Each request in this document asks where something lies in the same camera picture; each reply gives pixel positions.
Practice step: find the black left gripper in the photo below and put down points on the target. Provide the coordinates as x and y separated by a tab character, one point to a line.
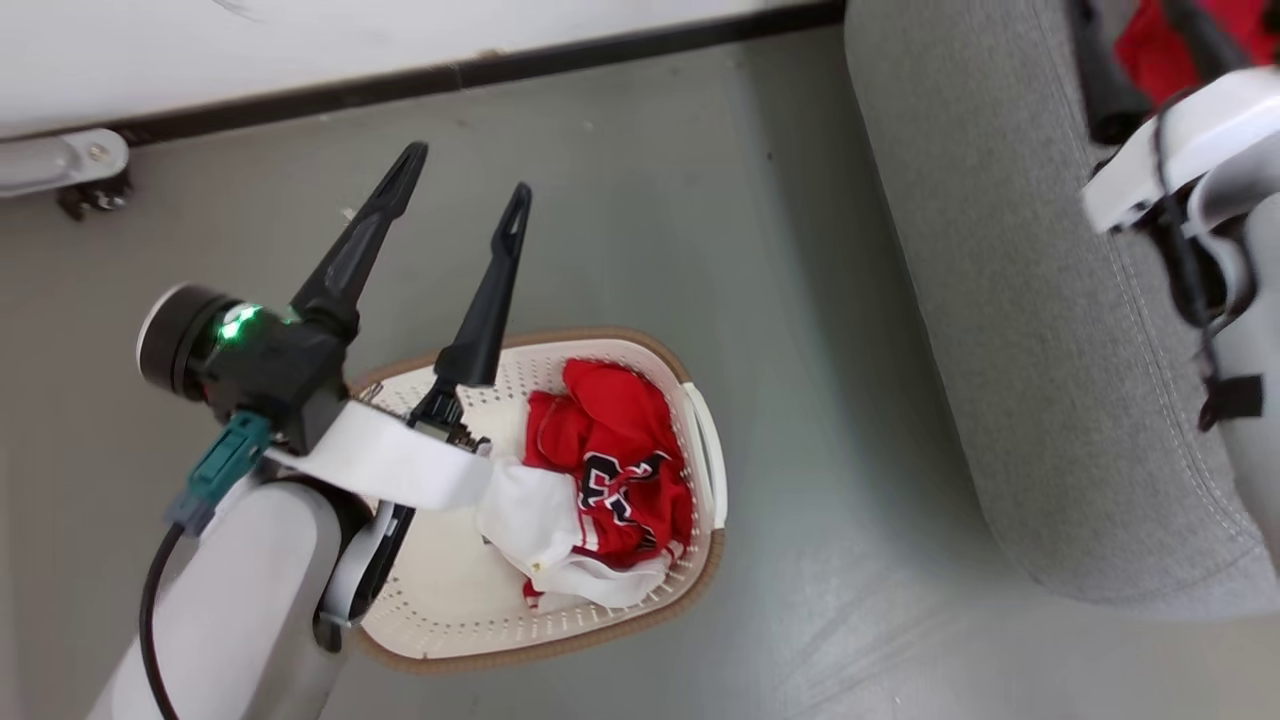
270	365

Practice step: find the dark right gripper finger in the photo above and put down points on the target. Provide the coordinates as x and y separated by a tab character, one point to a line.
1105	80
1205	40

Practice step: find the plain red garment white band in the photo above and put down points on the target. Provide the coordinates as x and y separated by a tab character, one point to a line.
1150	50

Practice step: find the red jersey with number print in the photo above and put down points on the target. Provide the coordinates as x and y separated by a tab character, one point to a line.
620	440

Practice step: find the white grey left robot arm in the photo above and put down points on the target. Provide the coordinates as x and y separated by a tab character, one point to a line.
230	610

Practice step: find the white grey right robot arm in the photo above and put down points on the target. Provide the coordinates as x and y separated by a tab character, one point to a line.
1255	330

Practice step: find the grey fabric sofa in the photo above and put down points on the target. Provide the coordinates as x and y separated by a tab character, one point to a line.
1010	330

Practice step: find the black baseboard strip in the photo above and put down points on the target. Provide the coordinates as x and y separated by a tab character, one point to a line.
500	70

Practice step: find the cream perforated laundry basket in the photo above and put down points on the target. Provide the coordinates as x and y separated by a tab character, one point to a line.
450	590

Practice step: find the black caster wheel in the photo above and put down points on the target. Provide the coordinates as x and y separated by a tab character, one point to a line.
95	195

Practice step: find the grey metal leg with caster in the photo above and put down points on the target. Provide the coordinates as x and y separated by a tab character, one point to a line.
45	160

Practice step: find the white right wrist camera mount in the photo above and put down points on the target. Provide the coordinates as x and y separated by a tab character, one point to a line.
1190	140

